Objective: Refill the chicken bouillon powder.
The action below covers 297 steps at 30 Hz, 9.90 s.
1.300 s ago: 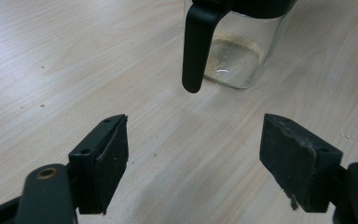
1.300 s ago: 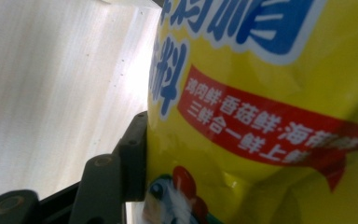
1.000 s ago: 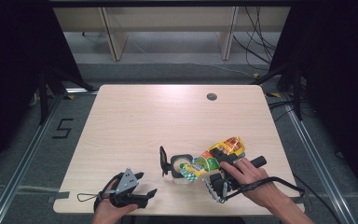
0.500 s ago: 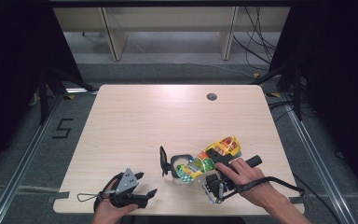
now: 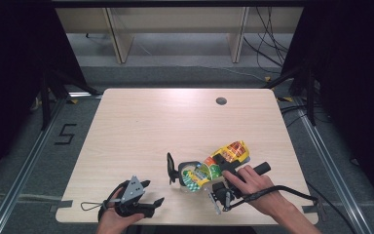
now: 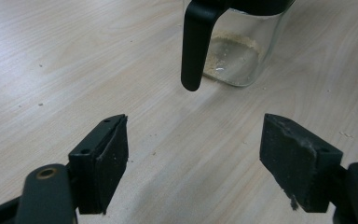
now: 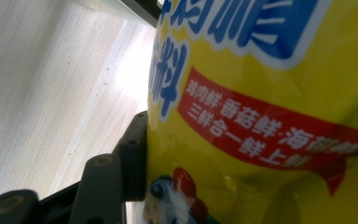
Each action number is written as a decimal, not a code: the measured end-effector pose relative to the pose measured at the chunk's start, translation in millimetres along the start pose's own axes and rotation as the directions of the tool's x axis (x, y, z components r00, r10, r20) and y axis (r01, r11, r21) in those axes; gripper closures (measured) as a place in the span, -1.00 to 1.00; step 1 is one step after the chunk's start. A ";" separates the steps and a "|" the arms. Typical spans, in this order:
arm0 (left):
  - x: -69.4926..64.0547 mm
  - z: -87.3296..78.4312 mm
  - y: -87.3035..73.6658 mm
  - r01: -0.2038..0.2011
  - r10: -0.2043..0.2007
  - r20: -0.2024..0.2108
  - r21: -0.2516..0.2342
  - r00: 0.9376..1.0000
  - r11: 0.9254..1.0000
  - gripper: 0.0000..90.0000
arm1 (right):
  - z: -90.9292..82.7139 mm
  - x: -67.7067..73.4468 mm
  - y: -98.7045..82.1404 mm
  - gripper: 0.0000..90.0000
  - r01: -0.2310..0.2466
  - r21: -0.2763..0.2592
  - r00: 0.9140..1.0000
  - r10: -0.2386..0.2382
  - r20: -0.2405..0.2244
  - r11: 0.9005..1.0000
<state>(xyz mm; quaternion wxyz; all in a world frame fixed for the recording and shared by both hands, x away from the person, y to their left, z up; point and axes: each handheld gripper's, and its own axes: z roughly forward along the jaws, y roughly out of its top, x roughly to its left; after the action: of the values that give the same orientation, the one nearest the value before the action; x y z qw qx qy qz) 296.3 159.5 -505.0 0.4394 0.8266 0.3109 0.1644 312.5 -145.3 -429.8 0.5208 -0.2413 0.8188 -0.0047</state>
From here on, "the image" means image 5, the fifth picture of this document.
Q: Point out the grey metal floor rail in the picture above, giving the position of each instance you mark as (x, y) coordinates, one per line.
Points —
(29, 162)
(331, 162)

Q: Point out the person's left hand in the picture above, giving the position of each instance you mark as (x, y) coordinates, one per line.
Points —
(110, 224)

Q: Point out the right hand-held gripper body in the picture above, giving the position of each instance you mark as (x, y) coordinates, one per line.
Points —
(225, 195)

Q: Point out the clear jar with black lid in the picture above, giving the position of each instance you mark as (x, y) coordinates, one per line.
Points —
(171, 169)

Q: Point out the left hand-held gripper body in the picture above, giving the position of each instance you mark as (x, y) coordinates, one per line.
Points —
(132, 191)

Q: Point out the person's right hand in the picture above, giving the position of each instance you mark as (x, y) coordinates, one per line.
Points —
(261, 191)

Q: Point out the dark curtain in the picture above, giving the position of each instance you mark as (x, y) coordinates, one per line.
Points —
(9, 65)
(354, 81)

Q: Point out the beige wooden shelf unit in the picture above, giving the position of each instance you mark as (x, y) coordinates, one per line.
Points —
(175, 19)

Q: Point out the black metal stand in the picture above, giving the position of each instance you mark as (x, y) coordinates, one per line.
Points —
(310, 97)
(45, 104)

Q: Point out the yellow printed pouch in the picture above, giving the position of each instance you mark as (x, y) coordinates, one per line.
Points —
(237, 149)

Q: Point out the grey round table grommet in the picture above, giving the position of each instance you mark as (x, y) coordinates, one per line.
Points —
(221, 101)

